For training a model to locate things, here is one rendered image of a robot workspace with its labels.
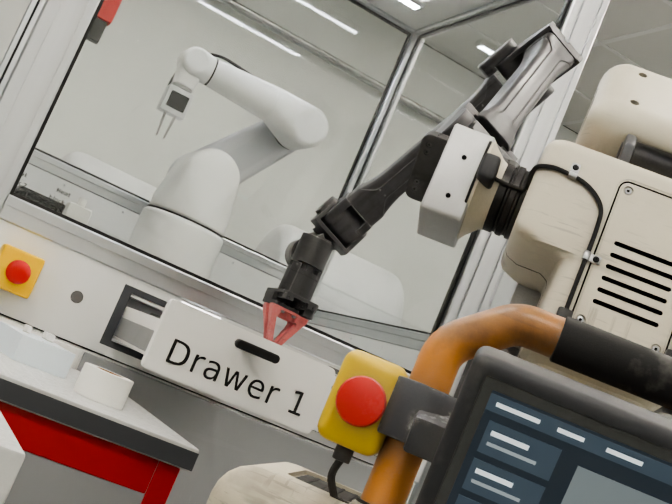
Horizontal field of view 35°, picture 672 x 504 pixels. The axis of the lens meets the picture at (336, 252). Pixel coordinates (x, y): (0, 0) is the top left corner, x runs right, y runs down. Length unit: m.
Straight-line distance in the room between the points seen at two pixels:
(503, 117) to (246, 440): 0.86
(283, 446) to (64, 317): 0.48
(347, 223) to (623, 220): 0.71
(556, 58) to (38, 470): 0.93
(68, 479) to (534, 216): 0.63
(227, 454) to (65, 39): 0.80
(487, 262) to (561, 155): 1.03
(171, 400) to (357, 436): 1.21
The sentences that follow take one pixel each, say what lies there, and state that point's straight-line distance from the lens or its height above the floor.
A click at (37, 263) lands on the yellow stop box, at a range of 1.86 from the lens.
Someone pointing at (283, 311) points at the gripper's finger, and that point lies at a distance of 1.75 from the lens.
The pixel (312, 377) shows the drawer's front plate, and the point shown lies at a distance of 1.69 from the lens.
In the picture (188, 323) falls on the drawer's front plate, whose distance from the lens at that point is 1.62.
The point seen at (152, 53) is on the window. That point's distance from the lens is 1.98.
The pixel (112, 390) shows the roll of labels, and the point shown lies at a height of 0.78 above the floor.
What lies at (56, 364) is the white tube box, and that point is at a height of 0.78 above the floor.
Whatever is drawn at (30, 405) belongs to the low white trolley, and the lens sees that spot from 1.32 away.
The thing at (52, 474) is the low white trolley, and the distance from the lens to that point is 1.35.
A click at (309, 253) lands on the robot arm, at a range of 1.76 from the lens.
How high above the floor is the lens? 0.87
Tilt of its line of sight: 8 degrees up
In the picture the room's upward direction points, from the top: 23 degrees clockwise
